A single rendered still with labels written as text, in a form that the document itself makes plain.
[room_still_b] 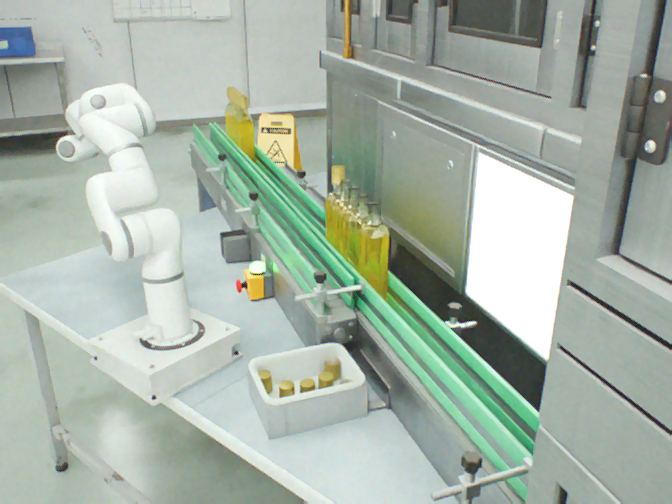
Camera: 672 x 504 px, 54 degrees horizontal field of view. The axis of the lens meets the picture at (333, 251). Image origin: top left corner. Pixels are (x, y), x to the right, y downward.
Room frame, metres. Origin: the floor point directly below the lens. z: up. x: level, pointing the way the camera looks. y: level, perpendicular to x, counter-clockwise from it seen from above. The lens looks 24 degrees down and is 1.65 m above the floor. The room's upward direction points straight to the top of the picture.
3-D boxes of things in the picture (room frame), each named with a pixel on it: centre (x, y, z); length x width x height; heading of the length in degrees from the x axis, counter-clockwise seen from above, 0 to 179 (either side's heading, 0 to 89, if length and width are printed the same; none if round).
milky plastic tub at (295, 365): (1.20, 0.06, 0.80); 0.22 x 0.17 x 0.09; 111
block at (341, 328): (1.35, -0.01, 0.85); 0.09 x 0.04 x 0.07; 111
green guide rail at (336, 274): (2.21, 0.26, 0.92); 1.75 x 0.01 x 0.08; 21
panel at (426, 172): (1.30, -0.29, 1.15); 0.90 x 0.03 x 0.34; 21
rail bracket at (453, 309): (1.19, -0.27, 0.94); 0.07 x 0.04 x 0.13; 111
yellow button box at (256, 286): (1.72, 0.22, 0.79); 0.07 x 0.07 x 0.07; 21
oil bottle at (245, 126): (2.61, 0.35, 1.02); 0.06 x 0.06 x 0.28; 21
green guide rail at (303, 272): (2.18, 0.33, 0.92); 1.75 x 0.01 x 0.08; 21
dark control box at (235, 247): (1.98, 0.32, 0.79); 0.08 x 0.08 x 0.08; 21
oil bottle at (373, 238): (1.43, -0.10, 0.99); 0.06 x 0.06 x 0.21; 21
